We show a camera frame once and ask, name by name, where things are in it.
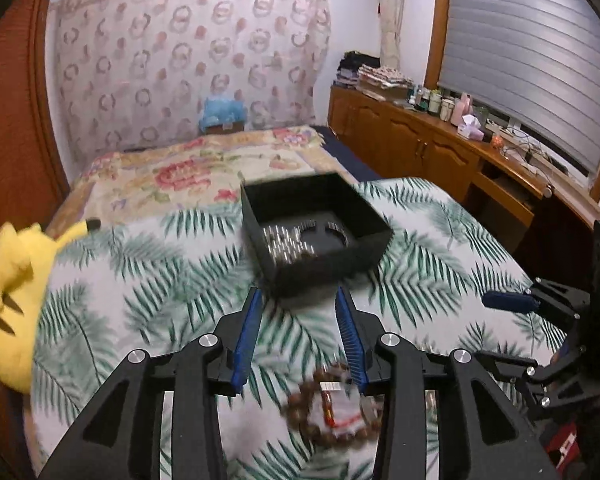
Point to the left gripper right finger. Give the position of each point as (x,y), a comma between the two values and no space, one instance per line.
(481,434)

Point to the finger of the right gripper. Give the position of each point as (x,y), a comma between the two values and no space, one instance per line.
(510,301)

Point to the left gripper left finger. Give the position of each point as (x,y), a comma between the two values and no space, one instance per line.
(118,434)

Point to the silver cuff bangle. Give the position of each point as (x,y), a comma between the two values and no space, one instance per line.
(317,237)

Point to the black jewelry box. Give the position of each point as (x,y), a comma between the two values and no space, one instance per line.
(272,209)

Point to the wooden sideboard cabinet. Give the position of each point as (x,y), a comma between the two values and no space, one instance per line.
(522,211)

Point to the pink tissue box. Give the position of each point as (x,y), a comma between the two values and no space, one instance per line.
(470,128)

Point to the palm leaf print cloth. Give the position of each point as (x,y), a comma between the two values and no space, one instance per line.
(160,282)

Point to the yellow Pikachu plush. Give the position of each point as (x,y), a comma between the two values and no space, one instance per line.
(26,258)

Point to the grey window blind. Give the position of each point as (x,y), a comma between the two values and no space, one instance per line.
(537,61)

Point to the floral bed quilt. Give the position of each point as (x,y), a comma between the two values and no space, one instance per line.
(209,170)

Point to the stack of folded clothes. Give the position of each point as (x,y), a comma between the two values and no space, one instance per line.
(364,73)

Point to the wooden louvered wardrobe door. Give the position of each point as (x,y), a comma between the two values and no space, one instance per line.
(32,182)

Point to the blue plush toy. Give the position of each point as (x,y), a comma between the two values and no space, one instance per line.
(221,112)

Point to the tied cream window curtain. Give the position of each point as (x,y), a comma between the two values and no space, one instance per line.
(391,18)

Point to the patterned lace curtain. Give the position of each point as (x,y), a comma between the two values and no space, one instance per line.
(136,73)

